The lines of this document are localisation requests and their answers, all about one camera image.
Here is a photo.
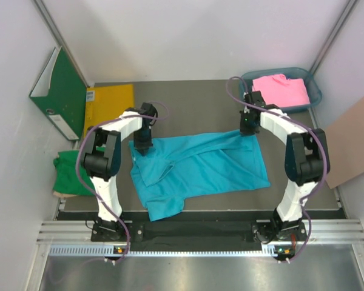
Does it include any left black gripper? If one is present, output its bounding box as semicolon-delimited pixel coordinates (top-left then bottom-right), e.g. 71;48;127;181
133;127;153;156

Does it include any teal t shirt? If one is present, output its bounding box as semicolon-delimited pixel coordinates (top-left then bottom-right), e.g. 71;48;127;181
129;130;271;221

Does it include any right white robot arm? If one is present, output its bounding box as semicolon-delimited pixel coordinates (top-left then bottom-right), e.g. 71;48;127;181
240;91;330;244

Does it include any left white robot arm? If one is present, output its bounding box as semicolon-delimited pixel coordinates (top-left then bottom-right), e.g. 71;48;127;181
77;102;158;242

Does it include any pink t shirt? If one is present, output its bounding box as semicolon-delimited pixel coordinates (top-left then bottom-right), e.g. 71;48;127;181
252;74;310;108

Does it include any yellow folder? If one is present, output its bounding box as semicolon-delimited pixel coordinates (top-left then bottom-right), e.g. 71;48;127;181
83;84;135;137

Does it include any blue plastic bin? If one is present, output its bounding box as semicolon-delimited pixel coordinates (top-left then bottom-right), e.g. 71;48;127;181
239;67;322;113

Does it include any brown cardboard sheet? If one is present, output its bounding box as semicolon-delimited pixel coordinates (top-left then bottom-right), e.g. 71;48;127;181
325;97;364;189

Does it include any green ring binder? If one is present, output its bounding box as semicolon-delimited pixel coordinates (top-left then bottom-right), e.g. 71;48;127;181
29;47;87;141

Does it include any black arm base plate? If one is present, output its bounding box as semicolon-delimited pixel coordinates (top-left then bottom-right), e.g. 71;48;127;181
90;221;305;244

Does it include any aluminium frame rail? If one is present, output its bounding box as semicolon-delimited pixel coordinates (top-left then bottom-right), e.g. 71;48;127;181
36;219;364;244

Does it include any grey slotted cable duct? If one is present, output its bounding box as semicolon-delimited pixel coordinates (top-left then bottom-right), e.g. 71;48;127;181
49;245;277;258

